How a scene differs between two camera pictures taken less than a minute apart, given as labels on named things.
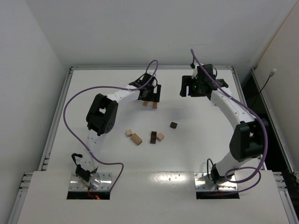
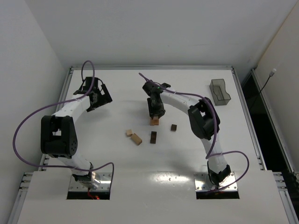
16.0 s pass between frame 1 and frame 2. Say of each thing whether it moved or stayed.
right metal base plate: stayed
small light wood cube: stayed
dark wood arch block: stayed
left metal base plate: stayed
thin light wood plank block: moved
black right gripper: moved
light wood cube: moved
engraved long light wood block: moved
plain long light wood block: moved
